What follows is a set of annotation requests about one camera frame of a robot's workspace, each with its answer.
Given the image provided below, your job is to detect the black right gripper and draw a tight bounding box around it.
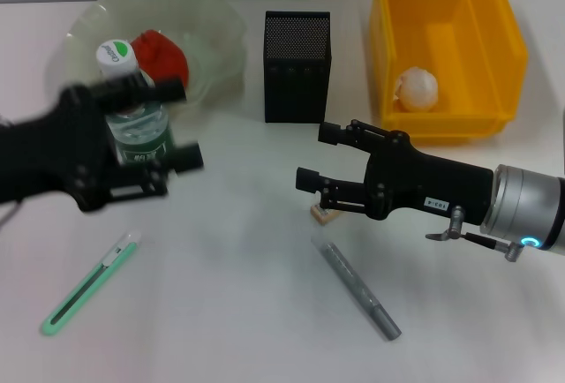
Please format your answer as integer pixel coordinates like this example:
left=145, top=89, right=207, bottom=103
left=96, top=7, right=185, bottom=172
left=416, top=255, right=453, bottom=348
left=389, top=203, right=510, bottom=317
left=295, top=120, right=495, bottom=228

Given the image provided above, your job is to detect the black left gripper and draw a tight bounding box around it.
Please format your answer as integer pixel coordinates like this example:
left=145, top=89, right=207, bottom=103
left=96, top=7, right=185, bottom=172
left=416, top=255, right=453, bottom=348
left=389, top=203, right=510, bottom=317
left=0, top=74, right=205, bottom=214

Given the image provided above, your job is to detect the clear water bottle green label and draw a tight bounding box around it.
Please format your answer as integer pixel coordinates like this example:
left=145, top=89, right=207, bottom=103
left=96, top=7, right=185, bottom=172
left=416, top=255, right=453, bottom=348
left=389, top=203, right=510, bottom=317
left=95, top=38, right=176, bottom=168

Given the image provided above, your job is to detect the red-orange toy orange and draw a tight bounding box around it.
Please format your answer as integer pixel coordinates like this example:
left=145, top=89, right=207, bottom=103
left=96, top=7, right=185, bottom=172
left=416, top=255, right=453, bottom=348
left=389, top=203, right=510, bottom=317
left=130, top=29, right=190, bottom=88

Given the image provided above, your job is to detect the white paper ball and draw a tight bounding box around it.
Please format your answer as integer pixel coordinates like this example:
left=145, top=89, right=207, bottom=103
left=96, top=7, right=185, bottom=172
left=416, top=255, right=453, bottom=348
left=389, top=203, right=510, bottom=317
left=392, top=66, right=441, bottom=113

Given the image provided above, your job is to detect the mint green utility knife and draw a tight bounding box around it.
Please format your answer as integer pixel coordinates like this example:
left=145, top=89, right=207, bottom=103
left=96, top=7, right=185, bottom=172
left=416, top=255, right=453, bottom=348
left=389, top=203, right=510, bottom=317
left=41, top=229, right=142, bottom=337

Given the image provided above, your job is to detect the beige eraser with barcode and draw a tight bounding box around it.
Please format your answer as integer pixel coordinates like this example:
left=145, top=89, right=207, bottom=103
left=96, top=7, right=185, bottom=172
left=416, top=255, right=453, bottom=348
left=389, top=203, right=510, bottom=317
left=310, top=204, right=341, bottom=227

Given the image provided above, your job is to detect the black mesh pen holder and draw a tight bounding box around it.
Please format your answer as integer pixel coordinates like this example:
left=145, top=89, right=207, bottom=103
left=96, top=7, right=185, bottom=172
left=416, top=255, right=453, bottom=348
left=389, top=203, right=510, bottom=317
left=263, top=10, right=332, bottom=125

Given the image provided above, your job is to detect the pale green glass fruit plate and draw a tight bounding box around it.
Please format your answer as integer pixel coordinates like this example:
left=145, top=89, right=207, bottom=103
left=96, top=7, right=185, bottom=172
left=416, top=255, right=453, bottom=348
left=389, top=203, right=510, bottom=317
left=61, top=0, right=248, bottom=115

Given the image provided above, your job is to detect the grey marker pen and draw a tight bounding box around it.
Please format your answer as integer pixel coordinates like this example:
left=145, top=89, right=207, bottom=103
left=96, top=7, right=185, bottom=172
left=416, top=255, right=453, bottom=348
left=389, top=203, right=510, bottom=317
left=310, top=232, right=403, bottom=342

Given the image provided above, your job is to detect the yellow plastic storage bin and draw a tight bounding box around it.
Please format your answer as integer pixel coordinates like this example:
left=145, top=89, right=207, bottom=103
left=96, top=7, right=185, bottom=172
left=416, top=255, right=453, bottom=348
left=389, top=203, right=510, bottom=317
left=369, top=0, right=530, bottom=146

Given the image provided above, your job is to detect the right gripper cable with plug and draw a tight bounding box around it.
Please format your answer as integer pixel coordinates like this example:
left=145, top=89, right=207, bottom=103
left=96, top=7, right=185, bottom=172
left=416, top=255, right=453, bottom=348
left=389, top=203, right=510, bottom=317
left=425, top=205, right=526, bottom=263

